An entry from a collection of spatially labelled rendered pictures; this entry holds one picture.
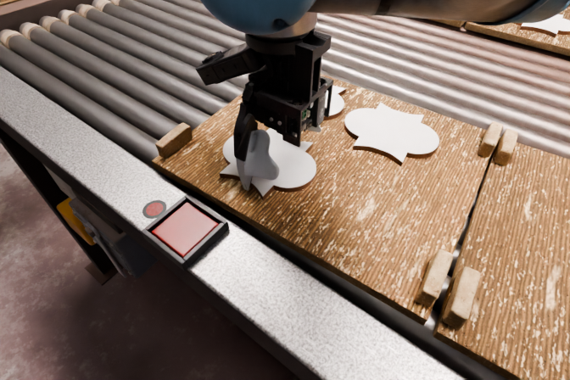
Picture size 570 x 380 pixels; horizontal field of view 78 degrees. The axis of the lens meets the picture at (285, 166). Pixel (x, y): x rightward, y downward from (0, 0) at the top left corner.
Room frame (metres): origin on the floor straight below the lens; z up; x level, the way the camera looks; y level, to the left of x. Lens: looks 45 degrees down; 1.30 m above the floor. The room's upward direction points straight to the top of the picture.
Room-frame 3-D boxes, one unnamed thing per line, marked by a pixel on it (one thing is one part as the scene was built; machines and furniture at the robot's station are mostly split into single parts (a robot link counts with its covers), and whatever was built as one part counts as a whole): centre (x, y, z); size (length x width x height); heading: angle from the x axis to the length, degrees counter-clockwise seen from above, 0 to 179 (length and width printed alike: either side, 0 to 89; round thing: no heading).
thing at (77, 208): (0.37, 0.29, 0.77); 0.14 x 0.11 x 0.18; 53
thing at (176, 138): (0.40, 0.17, 0.95); 0.06 x 0.02 x 0.03; 146
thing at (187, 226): (0.26, 0.13, 0.92); 0.06 x 0.06 x 0.01; 53
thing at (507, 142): (0.38, -0.32, 0.95); 0.06 x 0.02 x 0.03; 147
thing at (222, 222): (0.26, 0.13, 0.92); 0.08 x 0.08 x 0.02; 53
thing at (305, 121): (0.35, 0.00, 1.08); 0.09 x 0.08 x 0.12; 56
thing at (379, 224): (0.40, -0.07, 0.93); 0.41 x 0.35 x 0.02; 56
